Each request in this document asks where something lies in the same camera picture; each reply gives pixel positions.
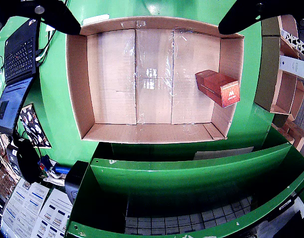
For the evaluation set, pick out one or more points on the small blue cylinder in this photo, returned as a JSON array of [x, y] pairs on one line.
[[62, 169]]

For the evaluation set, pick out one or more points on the large shallow cardboard tray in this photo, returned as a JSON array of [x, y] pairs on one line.
[[112, 86]]

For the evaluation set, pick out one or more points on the grey flat sheet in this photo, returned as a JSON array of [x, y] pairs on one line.
[[223, 153]]

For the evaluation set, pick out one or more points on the plain white tall carton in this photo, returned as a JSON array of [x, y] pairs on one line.
[[294, 65]]

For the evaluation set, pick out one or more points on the black rounded device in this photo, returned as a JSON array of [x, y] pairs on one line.
[[27, 161]]

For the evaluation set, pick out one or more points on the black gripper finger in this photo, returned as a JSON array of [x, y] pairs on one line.
[[246, 15], [42, 15]]

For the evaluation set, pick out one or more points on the black plastic box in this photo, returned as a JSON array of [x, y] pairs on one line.
[[75, 181]]

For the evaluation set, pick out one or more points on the red rectangular product box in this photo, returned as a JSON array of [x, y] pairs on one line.
[[216, 85]]

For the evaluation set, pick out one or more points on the black white patterned card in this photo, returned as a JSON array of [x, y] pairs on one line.
[[32, 126]]

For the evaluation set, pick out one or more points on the green metal shelf unit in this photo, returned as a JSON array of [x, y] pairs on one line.
[[166, 178]]

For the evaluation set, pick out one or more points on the printed white paper sheet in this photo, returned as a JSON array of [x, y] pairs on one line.
[[55, 215], [15, 210], [36, 198]]

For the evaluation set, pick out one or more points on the black open laptop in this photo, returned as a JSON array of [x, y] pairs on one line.
[[18, 57]]

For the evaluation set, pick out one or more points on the open brown cardboard box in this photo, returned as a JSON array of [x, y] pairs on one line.
[[268, 62]]

